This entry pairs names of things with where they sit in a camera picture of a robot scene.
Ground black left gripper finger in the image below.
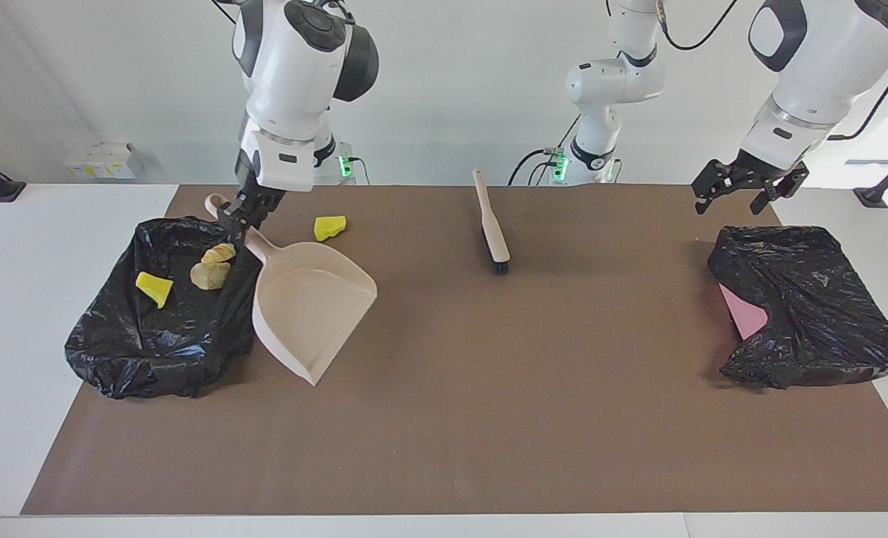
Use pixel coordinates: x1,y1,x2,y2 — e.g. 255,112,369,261
692,159,744,216
750,168,810,217

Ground yellow sponge chunk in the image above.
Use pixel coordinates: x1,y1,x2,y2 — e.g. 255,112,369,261
313,215,348,243

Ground yellow sponge wedge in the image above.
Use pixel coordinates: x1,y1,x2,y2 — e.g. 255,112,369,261
135,271,174,309

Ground pale pink plastic dustpan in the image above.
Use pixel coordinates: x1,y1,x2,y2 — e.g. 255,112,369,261
204,194,379,387

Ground beige hand brush black bristles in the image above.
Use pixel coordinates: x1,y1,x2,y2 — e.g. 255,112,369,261
472,168,512,275

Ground black plastic trash bag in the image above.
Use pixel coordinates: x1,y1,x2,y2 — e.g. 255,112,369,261
707,225,888,390
64,217,264,400

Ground pink plastic bin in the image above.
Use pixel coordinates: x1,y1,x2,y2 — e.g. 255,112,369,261
718,283,769,341

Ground white small boxes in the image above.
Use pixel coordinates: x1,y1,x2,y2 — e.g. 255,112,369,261
64,143,142,179

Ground brown table mat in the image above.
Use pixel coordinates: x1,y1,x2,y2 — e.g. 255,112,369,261
22,185,888,516

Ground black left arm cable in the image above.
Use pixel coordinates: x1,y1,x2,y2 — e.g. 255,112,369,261
657,0,888,143

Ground black left base cable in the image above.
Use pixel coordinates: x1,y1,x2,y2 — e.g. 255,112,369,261
508,112,583,186

